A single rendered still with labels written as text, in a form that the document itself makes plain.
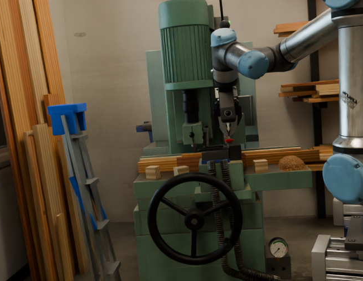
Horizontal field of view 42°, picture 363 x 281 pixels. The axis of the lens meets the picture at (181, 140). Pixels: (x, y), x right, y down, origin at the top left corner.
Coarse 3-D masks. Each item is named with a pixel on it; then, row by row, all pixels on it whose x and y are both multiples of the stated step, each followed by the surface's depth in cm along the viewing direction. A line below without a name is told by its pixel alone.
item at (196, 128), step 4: (184, 124) 172; (188, 124) 171; (192, 124) 170; (196, 124) 169; (200, 124) 168; (184, 128) 169; (188, 128) 169; (192, 128) 169; (196, 128) 168; (200, 128) 168; (184, 132) 169; (188, 132) 169; (196, 132) 169; (200, 132) 169; (184, 136) 169; (188, 136) 169; (196, 136) 169; (200, 136) 169; (184, 140) 169; (188, 140) 169; (192, 140) 169; (196, 140) 169; (200, 140) 169; (192, 144) 174
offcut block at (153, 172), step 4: (148, 168) 162; (152, 168) 162; (156, 168) 162; (148, 172) 162; (152, 172) 162; (156, 172) 162; (148, 176) 163; (152, 176) 162; (156, 176) 162; (160, 176) 165
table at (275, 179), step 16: (144, 176) 169; (256, 176) 158; (272, 176) 157; (288, 176) 157; (304, 176) 157; (144, 192) 161; (176, 192) 160; (192, 192) 160; (208, 192) 150; (240, 192) 149
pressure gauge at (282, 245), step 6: (270, 240) 156; (276, 240) 153; (282, 240) 153; (270, 246) 154; (276, 246) 154; (282, 246) 154; (270, 252) 154; (276, 252) 154; (282, 252) 154; (276, 258) 157
